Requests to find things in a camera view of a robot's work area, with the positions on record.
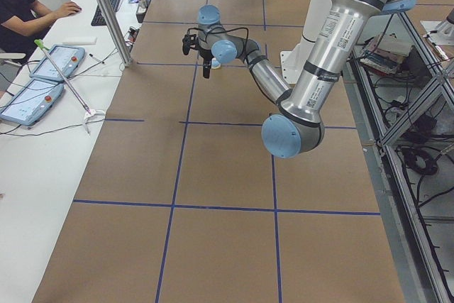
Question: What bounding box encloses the far teach pendant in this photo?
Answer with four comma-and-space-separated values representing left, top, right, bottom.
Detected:
30, 45, 86, 82

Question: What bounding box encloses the person in black shirt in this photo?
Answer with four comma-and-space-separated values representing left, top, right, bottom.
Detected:
1, 0, 82, 57

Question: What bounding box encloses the blue white bell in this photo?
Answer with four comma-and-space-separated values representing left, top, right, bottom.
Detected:
211, 58, 221, 70

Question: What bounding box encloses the silver metal cup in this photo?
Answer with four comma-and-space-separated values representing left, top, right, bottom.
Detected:
137, 0, 149, 13

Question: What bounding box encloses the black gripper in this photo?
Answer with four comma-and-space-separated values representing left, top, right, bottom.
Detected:
199, 48, 214, 79

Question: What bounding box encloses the black marker pen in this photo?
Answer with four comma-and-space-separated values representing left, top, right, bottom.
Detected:
89, 53, 105, 65

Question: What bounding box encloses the orange black connector box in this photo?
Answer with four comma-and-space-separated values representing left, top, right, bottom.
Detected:
127, 27, 140, 43

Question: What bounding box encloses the aluminium frame post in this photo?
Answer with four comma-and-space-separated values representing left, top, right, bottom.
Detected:
96, 0, 132, 67

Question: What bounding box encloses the white flat block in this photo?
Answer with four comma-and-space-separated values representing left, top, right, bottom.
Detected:
62, 36, 97, 46

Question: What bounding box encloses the stack of books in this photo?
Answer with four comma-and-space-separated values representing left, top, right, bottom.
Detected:
360, 34, 412, 75

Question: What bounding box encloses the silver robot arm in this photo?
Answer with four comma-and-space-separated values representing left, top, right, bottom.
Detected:
183, 0, 416, 158

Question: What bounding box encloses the white camera post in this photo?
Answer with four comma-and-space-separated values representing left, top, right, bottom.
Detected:
280, 0, 331, 84

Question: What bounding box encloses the black keyboard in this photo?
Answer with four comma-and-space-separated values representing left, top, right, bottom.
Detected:
90, 0, 123, 27

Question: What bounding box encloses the near teach pendant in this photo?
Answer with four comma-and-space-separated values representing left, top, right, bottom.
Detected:
1, 78, 64, 126

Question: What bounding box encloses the teach pendant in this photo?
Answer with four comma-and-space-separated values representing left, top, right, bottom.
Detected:
30, 45, 86, 82
1, 78, 64, 126

